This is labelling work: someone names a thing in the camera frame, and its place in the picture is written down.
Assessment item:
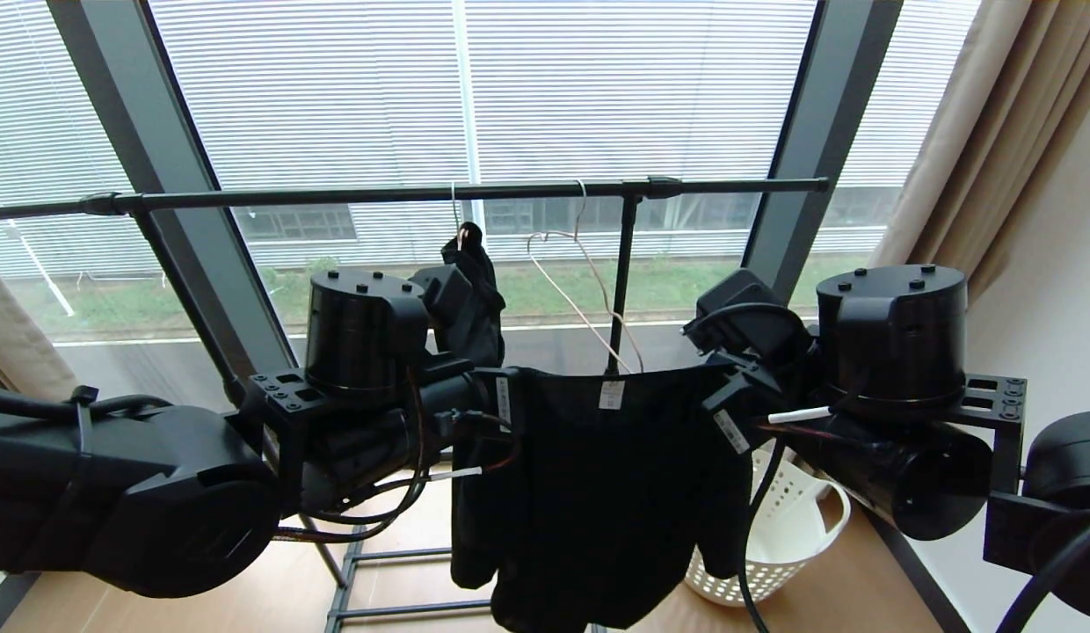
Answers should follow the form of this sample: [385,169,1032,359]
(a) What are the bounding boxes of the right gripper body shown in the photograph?
[701,352,996,542]

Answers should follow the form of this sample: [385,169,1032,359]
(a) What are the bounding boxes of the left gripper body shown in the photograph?
[303,369,517,513]

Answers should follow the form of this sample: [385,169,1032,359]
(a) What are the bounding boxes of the black shorts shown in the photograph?
[440,222,508,370]

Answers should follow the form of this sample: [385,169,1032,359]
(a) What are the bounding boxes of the black garment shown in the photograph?
[448,363,759,633]

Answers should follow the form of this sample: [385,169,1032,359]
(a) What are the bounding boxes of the pink clothes hanger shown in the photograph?
[525,179,645,375]
[449,182,469,253]

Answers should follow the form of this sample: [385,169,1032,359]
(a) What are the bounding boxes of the white laundry basket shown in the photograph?
[684,447,852,608]

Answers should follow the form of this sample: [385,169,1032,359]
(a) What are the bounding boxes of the black clothes rack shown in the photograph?
[0,176,831,633]

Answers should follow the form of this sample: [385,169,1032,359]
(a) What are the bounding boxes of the beige curtain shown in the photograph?
[0,255,80,403]
[870,0,1090,304]

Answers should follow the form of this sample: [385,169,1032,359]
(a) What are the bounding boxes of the window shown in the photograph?
[0,0,985,414]

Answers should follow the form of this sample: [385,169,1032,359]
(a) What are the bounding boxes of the black cable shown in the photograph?
[272,470,433,544]
[736,438,788,633]
[993,513,1090,633]
[0,385,173,421]

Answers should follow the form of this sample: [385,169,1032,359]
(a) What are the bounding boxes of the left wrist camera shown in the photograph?
[409,264,476,354]

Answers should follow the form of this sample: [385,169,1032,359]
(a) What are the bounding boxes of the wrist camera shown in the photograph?
[681,268,815,370]
[409,264,476,354]

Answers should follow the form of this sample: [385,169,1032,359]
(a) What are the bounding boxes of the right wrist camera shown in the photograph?
[681,268,815,370]

